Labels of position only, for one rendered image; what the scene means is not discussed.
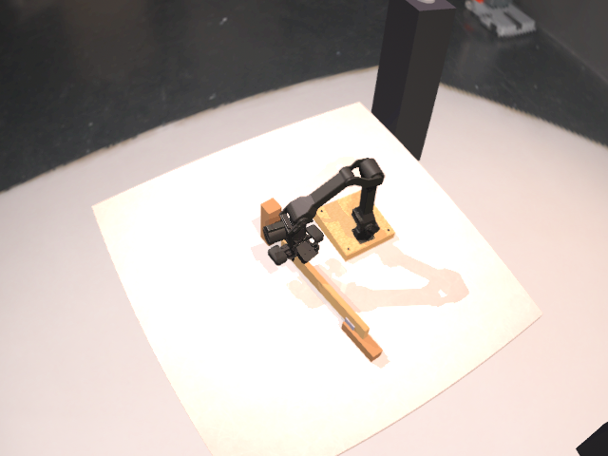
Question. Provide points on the long wooden rail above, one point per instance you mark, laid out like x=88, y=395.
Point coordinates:
x=339, y=304

